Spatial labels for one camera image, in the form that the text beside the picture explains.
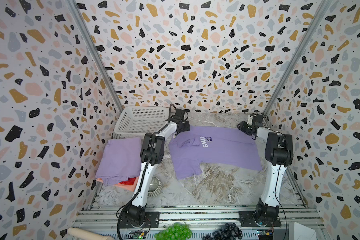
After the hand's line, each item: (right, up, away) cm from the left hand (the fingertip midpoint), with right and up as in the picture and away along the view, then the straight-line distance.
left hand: (190, 124), depth 109 cm
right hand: (+36, +2, +1) cm, 36 cm away
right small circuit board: (+36, -53, -37) cm, 74 cm away
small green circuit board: (-25, -53, -38) cm, 70 cm away
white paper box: (+51, -51, -38) cm, 82 cm away
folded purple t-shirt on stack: (-41, -21, -21) cm, 51 cm away
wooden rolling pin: (-49, -51, -40) cm, 81 cm away
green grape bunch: (-6, -49, -42) cm, 64 cm away
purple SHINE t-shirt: (+5, -14, -6) cm, 16 cm away
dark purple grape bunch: (+18, -48, -42) cm, 67 cm away
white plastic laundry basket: (-42, +3, +8) cm, 43 cm away
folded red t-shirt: (-32, -31, -28) cm, 53 cm away
